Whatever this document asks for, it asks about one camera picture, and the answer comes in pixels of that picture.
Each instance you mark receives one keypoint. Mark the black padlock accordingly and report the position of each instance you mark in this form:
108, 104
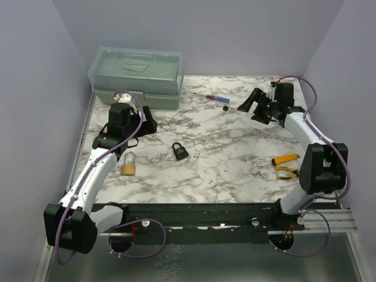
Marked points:
179, 151

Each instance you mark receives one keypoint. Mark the green plastic toolbox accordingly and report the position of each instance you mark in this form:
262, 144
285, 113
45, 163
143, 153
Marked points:
155, 77

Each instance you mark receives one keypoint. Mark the brass padlock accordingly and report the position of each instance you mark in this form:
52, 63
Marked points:
128, 167

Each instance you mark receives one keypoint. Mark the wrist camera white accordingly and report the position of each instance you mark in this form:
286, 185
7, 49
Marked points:
271, 94
125, 98

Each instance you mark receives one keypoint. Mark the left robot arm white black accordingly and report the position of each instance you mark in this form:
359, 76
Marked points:
72, 224

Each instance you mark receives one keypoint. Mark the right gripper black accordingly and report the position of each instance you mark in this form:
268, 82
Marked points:
246, 107

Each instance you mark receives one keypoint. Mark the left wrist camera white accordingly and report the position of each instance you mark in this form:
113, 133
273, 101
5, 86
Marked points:
125, 98

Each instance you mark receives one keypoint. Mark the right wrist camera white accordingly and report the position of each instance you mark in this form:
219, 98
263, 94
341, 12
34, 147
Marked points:
271, 94

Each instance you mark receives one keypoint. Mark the aluminium extrusion rail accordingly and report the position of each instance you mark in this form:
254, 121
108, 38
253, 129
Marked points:
339, 221

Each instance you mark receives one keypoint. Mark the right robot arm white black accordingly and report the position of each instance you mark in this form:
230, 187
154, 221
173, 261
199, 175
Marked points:
324, 169

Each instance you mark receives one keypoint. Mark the yellow handled pliers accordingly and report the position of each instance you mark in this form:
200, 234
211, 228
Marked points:
290, 173

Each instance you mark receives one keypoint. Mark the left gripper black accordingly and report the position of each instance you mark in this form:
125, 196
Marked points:
149, 126

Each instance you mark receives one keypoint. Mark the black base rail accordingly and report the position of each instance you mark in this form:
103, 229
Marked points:
210, 223

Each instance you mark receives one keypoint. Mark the red blue screwdriver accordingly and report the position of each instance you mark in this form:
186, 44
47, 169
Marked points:
214, 98

